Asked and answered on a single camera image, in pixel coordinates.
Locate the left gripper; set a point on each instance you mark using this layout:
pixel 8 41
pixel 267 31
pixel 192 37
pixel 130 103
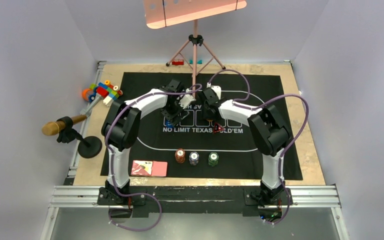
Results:
pixel 174 117

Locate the red toy block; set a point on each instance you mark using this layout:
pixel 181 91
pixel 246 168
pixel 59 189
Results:
pixel 178 62

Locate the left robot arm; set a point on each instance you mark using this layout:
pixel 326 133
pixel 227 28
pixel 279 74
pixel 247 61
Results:
pixel 122 123

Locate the black red all-in triangle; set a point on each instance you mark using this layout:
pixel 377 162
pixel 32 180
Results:
pixel 217 128

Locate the blue poker chip stack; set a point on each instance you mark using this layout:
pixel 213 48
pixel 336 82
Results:
pixel 194 158

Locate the colourful toy block stack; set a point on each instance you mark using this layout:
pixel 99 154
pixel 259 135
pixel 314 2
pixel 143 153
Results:
pixel 106 91

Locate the blue small blind button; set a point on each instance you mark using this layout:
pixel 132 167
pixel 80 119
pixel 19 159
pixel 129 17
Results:
pixel 169 125

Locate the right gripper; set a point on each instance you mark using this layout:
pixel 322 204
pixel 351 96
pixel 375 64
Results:
pixel 206 115

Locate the pink music stand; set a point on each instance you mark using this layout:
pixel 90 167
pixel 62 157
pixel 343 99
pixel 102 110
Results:
pixel 166 13

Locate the playing card deck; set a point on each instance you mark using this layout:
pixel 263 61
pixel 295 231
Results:
pixel 147 168

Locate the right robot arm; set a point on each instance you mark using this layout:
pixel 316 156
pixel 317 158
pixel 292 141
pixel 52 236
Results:
pixel 268 128

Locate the black poker table mat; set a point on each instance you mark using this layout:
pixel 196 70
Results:
pixel 238 156

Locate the aluminium rail frame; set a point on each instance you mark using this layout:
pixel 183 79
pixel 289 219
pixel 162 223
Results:
pixel 180 208

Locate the red poker chip stack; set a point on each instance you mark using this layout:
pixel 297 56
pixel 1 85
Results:
pixel 180 155

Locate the green poker chip stack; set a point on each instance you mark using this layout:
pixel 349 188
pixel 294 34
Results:
pixel 213 159

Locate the gold microphone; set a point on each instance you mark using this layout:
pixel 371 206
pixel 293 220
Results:
pixel 54 127

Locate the orange tape roll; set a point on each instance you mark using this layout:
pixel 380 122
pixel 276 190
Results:
pixel 88 95

